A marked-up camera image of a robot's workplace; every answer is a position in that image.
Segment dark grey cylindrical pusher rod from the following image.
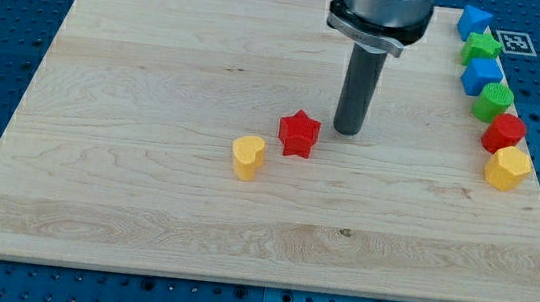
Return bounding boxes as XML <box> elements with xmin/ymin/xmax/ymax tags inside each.
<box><xmin>333</xmin><ymin>43</ymin><xmax>387</xmax><ymax>136</ymax></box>

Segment red star block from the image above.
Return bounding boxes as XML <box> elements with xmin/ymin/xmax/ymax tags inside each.
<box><xmin>278</xmin><ymin>110</ymin><xmax>321</xmax><ymax>159</ymax></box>

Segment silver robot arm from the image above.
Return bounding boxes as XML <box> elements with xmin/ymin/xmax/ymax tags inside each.
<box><xmin>326</xmin><ymin>0</ymin><xmax>435</xmax><ymax>136</ymax></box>

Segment green star block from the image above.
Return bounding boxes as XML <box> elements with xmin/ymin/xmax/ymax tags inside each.
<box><xmin>460</xmin><ymin>32</ymin><xmax>503</xmax><ymax>66</ymax></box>

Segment yellow heart block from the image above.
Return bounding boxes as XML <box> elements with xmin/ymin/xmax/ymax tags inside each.
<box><xmin>232</xmin><ymin>135</ymin><xmax>266</xmax><ymax>181</ymax></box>

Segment blue cube block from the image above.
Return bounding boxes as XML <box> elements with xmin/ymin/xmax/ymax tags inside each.
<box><xmin>461</xmin><ymin>57</ymin><xmax>503</xmax><ymax>96</ymax></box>

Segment blue triangle block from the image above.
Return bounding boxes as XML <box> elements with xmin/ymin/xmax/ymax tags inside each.
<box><xmin>457</xmin><ymin>5</ymin><xmax>494</xmax><ymax>41</ymax></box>

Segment green cylinder block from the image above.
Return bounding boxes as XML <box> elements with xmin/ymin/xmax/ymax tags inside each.
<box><xmin>471</xmin><ymin>82</ymin><xmax>514</xmax><ymax>124</ymax></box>

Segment red cylinder block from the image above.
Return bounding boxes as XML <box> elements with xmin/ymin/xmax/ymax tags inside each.
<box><xmin>480</xmin><ymin>113</ymin><xmax>527</xmax><ymax>153</ymax></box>

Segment white fiducial marker tag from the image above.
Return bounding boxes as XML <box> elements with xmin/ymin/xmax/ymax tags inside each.
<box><xmin>495</xmin><ymin>29</ymin><xmax>537</xmax><ymax>57</ymax></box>

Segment yellow hexagon block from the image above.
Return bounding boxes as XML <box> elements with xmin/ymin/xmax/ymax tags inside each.
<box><xmin>484</xmin><ymin>146</ymin><xmax>532</xmax><ymax>192</ymax></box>

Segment wooden board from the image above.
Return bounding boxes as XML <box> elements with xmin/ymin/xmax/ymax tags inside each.
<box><xmin>0</xmin><ymin>0</ymin><xmax>540</xmax><ymax>302</ymax></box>

